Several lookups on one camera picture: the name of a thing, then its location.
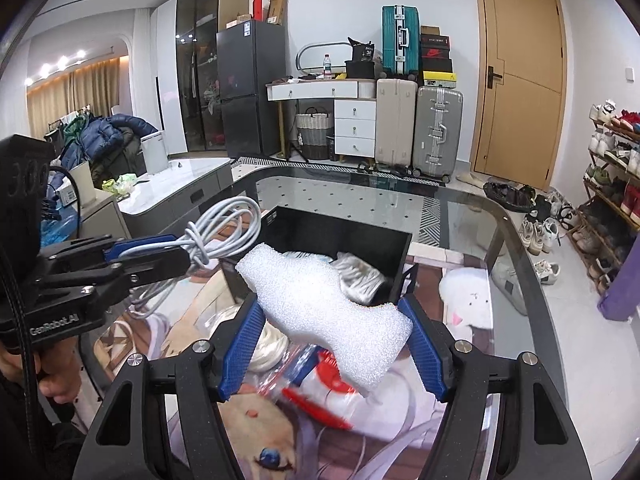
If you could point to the dark glass cabinet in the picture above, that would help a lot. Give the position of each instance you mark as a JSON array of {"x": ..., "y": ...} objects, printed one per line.
[{"x": 197, "y": 70}]

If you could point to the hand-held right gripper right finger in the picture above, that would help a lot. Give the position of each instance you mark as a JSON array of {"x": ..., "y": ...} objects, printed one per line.
[{"x": 425, "y": 350}]

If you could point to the white ribbed container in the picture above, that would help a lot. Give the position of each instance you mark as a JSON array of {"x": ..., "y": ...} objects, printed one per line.
[{"x": 366, "y": 89}]

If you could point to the white foam piece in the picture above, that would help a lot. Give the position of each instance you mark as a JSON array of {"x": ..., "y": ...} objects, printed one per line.
[{"x": 325, "y": 310}]

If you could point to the green jacket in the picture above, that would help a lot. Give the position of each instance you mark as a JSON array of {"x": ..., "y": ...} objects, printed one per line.
[{"x": 75, "y": 130}]

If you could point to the person's left hand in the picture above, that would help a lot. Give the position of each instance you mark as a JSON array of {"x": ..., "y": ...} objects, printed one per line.
[{"x": 57, "y": 377}]

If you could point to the black cardboard box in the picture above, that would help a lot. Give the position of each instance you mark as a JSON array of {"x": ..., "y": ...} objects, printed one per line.
[{"x": 320, "y": 232}]

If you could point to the teal suitcase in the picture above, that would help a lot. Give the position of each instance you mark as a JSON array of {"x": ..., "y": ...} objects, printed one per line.
[{"x": 410, "y": 40}]

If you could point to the printed desk mat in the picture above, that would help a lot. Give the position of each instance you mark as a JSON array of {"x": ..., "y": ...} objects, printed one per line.
[{"x": 280, "y": 425}]

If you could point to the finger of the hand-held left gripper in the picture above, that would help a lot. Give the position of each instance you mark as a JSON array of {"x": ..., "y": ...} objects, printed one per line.
[
  {"x": 160, "y": 267},
  {"x": 145, "y": 246}
]

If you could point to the oval mirror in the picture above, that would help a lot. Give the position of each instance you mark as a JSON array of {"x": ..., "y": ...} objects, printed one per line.
[{"x": 322, "y": 57}]

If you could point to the grey cabinet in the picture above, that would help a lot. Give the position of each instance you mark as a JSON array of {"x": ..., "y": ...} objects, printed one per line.
[{"x": 105, "y": 220}]

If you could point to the red white plastic bag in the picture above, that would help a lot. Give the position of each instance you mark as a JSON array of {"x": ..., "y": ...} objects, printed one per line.
[{"x": 325, "y": 392}]

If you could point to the silver suitcase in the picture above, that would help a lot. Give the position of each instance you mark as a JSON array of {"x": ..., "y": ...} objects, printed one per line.
[{"x": 437, "y": 132}]

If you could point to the clear water bottle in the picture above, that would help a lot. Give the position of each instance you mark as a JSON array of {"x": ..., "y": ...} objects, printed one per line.
[{"x": 327, "y": 66}]

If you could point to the white printed carton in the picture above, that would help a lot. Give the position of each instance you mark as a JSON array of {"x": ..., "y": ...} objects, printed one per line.
[{"x": 66, "y": 195}]

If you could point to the beige curtains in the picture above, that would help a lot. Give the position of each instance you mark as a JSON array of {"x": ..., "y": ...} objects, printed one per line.
[{"x": 85, "y": 95}]

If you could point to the green white plastic bag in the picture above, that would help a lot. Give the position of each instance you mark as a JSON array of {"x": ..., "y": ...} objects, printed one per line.
[{"x": 120, "y": 185}]

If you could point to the black storage bin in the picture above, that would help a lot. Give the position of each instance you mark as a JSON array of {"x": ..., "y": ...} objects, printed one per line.
[{"x": 360, "y": 70}]

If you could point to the wicker laundry basket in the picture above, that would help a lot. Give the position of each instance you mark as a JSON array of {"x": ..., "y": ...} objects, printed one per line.
[{"x": 312, "y": 130}]

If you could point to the blue puffer jacket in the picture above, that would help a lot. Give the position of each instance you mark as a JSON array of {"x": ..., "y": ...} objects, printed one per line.
[{"x": 115, "y": 135}]

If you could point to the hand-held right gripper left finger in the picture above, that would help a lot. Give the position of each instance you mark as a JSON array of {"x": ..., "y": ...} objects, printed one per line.
[{"x": 242, "y": 350}]

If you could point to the white grey sneaker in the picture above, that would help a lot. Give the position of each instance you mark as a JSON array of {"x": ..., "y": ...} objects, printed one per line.
[{"x": 510, "y": 285}]

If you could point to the beige suitcase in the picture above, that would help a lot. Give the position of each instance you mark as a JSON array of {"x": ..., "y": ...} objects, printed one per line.
[{"x": 396, "y": 122}]

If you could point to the pile of loose footwear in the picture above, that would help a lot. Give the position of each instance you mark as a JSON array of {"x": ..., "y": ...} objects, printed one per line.
[{"x": 510, "y": 195}]

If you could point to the beige plastic bin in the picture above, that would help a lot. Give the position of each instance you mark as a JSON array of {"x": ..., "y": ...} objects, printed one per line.
[{"x": 84, "y": 185}]

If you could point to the white dressing table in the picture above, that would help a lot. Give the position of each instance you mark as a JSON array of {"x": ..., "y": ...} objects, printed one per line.
[{"x": 355, "y": 127}]

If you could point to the brown shoe box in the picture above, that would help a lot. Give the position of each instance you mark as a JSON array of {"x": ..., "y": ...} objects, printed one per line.
[{"x": 430, "y": 30}]

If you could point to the brown cardboard box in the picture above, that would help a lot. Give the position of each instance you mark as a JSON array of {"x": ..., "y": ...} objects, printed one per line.
[{"x": 277, "y": 8}]

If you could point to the wooden shoe rack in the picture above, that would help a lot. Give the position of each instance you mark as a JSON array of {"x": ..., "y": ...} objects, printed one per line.
[{"x": 607, "y": 247}]

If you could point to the purple yoga mat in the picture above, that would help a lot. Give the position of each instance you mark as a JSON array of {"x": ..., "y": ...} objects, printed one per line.
[{"x": 620, "y": 295}]

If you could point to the white marble sideboard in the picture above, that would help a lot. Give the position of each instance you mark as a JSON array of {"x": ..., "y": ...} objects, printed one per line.
[{"x": 190, "y": 170}]

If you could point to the flat cardboard box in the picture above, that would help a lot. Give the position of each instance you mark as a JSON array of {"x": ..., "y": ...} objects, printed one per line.
[{"x": 239, "y": 23}]

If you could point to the black paper bag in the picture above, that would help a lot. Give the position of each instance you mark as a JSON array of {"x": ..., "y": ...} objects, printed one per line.
[{"x": 361, "y": 51}]

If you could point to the white air purifier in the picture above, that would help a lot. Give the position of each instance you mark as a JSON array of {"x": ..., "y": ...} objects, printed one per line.
[{"x": 154, "y": 152}]

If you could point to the black red shoe box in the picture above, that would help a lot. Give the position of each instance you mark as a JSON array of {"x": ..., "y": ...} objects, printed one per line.
[{"x": 435, "y": 52}]

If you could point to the black refrigerator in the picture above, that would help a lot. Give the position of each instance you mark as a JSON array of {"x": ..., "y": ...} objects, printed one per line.
[{"x": 250, "y": 90}]

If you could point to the wooden door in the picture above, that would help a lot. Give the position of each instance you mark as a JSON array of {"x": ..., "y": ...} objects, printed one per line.
[{"x": 520, "y": 85}]

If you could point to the blue plastic bag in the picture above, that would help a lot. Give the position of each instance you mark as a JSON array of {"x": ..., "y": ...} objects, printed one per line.
[{"x": 60, "y": 230}]

